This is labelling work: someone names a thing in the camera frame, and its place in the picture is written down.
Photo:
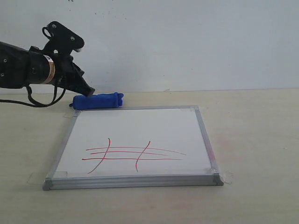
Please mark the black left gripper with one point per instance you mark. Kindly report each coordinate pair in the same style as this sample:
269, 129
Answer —
69, 76

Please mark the blue cloth eraser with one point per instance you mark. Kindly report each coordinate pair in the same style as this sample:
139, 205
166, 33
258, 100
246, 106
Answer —
99, 101

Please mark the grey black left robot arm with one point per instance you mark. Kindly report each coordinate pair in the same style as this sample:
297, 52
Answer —
20, 67

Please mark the clear tape back left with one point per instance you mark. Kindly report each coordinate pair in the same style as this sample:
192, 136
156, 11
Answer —
71, 114

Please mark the clear tape back right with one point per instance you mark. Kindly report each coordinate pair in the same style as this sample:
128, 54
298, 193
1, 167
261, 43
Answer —
194, 108

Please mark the clear tape front right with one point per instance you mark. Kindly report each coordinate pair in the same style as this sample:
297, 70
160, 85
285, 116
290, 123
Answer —
220, 177

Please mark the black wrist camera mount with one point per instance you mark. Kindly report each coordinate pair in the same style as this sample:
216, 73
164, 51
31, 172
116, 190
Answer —
62, 39

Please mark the white board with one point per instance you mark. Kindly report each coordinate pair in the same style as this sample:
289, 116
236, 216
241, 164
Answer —
134, 147

